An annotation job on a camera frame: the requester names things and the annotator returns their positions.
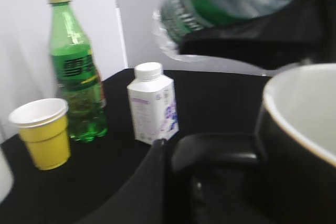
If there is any black mug white inside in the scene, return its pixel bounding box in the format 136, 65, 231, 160
171, 63, 335, 223

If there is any yellow paper cup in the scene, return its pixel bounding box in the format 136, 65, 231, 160
8, 98, 71, 170

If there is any white cup edge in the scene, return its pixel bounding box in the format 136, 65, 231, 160
0, 149, 14, 203

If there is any clear water bottle green label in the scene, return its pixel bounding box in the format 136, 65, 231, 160
152, 0, 293, 62

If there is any green soda bottle yellow cap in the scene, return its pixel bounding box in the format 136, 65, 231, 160
49, 0, 108, 143

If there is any black tablecloth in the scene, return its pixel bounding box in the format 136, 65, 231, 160
1, 69, 269, 223

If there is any white blueberry milk carton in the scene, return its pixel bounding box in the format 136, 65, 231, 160
127, 62, 179, 145

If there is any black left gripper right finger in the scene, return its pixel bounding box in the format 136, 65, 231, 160
178, 0, 335, 70

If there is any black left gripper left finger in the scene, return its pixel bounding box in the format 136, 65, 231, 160
79, 140, 173, 223

